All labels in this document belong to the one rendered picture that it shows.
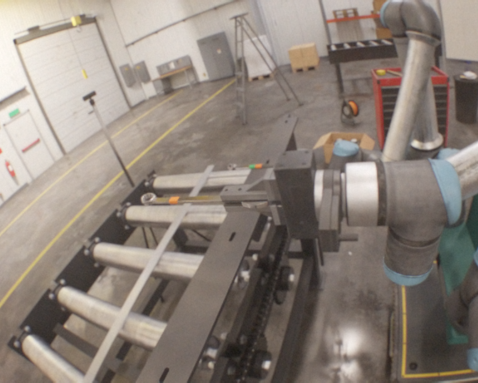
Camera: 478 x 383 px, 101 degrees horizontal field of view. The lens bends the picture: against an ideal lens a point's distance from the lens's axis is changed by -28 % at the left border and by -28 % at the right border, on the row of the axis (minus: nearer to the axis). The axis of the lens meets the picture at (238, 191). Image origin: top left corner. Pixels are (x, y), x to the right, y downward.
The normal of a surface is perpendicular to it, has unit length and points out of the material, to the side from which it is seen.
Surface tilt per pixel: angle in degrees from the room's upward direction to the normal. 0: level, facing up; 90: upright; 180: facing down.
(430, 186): 40
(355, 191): 44
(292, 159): 0
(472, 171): 64
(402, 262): 90
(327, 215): 23
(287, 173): 90
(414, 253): 90
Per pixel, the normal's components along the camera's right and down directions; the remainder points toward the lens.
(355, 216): -0.31, 0.63
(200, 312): -0.28, -0.81
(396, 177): -0.39, -0.45
